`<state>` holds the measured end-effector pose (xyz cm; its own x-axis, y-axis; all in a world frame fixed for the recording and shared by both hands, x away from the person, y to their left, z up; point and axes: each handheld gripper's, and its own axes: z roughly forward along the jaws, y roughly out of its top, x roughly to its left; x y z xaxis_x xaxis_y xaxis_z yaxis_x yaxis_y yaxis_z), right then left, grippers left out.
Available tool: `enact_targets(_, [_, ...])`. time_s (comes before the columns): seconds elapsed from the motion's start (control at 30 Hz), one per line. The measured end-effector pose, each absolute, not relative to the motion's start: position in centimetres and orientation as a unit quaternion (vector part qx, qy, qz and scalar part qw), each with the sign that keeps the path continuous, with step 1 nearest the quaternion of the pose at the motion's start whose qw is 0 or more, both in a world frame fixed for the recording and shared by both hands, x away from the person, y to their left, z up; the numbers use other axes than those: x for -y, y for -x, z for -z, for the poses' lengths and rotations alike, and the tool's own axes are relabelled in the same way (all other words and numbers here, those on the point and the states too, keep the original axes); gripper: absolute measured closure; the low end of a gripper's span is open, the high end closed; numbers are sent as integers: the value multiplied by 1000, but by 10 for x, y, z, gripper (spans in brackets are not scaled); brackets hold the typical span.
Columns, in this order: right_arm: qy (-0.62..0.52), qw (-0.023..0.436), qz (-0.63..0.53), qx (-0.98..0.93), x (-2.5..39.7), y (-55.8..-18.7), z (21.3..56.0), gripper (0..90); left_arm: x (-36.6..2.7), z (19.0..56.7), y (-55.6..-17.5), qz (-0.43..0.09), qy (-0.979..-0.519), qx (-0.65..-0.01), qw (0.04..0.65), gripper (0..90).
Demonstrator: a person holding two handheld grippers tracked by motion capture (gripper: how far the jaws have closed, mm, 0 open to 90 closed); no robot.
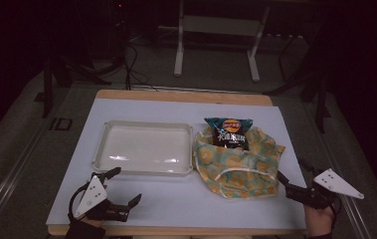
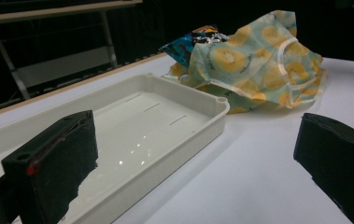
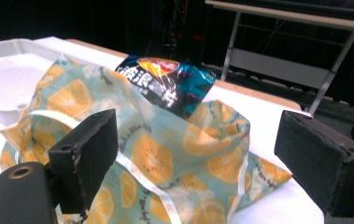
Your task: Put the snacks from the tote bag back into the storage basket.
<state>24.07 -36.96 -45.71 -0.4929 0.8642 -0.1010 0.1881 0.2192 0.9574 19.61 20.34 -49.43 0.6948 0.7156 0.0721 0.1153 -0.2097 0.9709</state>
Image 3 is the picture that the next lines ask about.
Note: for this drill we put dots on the orange-print fabric bag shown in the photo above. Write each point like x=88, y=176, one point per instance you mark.
x=152, y=149

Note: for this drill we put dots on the white plastic tray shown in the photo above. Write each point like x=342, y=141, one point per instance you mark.
x=6, y=74

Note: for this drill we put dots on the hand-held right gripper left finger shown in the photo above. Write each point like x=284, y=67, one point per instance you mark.
x=84, y=155

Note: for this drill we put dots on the grey metal-frame table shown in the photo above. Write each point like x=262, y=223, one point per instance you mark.
x=277, y=62

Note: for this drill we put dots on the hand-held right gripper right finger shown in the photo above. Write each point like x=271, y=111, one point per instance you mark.
x=318, y=155

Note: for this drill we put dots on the blue snack packet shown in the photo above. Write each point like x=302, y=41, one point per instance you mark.
x=168, y=84

